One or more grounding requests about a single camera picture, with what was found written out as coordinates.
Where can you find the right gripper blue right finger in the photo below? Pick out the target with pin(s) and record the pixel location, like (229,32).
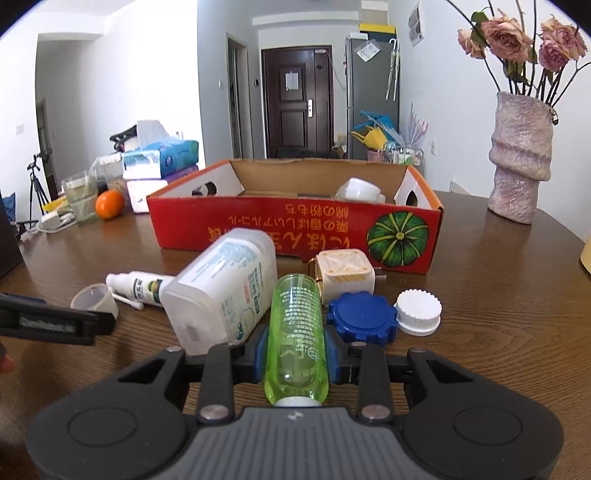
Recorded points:
(349,363)

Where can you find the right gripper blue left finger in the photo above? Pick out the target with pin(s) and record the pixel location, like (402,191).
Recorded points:
(238,364)

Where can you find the green transparent bottle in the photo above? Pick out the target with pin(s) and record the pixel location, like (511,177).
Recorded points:
(296,363)

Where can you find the blue ridged jar lid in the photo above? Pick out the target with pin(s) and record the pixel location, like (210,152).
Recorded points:
(363,317)

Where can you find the white translucent plastic bottle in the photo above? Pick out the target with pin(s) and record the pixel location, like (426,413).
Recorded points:
(221,295)

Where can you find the cream cube power adapter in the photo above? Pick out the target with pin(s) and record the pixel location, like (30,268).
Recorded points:
(343,271)

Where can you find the white ridged jar lid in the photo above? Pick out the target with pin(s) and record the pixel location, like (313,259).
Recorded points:
(419,312)

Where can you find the small white spray bottle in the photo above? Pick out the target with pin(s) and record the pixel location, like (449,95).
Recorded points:
(143,287)

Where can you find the red white lint brush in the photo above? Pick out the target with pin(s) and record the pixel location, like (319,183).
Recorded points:
(359,190)

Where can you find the person left hand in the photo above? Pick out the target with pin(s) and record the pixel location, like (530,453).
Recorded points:
(6,362)

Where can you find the black paper shopping bag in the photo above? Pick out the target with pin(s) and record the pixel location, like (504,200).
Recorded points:
(10,253)

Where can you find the glass cup with drink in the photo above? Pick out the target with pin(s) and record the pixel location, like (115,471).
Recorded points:
(81,193)

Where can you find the orange fruit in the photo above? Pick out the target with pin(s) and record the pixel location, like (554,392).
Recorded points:
(109,205)

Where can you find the red cardboard pumpkin box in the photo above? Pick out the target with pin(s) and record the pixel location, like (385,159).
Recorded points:
(293,201)

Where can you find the clear plastic food container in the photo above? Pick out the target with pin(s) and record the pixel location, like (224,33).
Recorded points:
(109,173)

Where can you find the purple tissue pack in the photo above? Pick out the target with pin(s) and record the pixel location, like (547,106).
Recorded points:
(138,190)

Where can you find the black folding chair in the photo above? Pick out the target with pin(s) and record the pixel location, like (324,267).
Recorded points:
(298,153)

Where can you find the blue tissue pack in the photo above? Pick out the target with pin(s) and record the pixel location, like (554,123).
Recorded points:
(158,154)

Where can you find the pink bucket with toys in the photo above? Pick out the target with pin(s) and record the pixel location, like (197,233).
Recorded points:
(377,134)

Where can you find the cream thermos jug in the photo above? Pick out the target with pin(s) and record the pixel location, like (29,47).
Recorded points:
(585,256)

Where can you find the pink textured vase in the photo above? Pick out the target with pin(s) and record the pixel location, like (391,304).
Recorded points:
(521,150)

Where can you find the dark brown entrance door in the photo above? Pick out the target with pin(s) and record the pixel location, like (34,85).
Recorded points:
(297,98)

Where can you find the grey refrigerator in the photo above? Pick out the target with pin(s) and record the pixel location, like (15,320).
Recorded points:
(368,74)

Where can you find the yellow box on refrigerator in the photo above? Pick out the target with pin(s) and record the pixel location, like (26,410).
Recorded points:
(377,28)

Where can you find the dried pink roses bouquet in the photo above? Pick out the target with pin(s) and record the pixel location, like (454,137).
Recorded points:
(542,64)

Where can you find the white charger with cable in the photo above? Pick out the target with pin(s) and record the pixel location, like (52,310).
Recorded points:
(50,223)

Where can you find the black camera tripod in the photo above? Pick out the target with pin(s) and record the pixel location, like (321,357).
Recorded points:
(36,192)

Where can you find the wire storage rack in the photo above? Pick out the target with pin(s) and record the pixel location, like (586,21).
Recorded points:
(402,155)

